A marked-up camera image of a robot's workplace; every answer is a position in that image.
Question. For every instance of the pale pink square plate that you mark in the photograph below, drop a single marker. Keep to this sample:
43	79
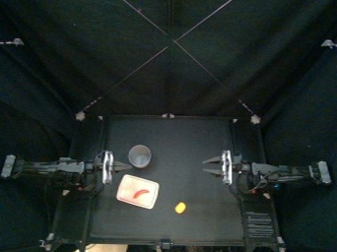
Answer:
128	183

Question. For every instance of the silver table corner bracket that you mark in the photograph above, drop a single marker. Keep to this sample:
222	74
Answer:
45	242

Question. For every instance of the yellow toy food piece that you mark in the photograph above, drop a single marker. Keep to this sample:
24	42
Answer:
180	207

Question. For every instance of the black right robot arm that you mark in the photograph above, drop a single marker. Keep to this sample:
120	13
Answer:
281	171

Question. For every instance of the black labelled arm base platform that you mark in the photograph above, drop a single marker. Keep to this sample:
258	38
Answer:
254	203

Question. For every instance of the silver frame corner bracket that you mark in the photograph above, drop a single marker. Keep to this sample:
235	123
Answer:
79	115
255	119

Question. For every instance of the black table edge clamp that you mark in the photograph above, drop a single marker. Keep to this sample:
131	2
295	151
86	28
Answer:
164	244

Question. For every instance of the grey cup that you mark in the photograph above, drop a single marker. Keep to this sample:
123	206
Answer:
139	157

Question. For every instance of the red toy chile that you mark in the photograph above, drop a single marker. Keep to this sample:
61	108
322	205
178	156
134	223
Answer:
140	193

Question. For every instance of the silver frame middle bracket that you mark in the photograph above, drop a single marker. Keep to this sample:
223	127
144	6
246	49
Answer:
167	115

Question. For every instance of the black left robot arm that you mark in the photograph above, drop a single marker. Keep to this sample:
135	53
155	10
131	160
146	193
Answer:
48	166

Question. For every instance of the black arm base platform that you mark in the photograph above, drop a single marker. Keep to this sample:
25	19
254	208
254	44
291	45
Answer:
72	210

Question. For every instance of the silver frame clamp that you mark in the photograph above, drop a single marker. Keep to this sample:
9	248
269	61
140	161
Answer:
328	43
16	42

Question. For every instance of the white text label sticker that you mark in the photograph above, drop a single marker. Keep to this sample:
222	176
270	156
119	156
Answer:
259	224

